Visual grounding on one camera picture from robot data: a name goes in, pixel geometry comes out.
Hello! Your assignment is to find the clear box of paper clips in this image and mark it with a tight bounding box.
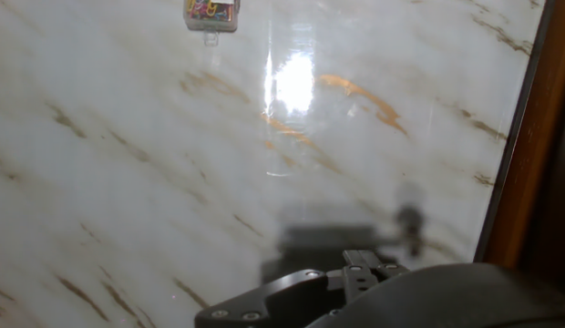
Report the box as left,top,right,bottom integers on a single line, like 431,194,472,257
182,0,241,46

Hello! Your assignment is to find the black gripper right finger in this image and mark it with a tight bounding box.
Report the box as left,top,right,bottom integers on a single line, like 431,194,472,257
376,262,409,280

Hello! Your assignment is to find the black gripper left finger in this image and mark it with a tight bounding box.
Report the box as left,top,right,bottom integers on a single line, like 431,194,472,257
194,249,380,328

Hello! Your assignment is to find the marble pattern sheet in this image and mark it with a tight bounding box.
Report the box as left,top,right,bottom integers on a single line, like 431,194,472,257
0,0,548,328

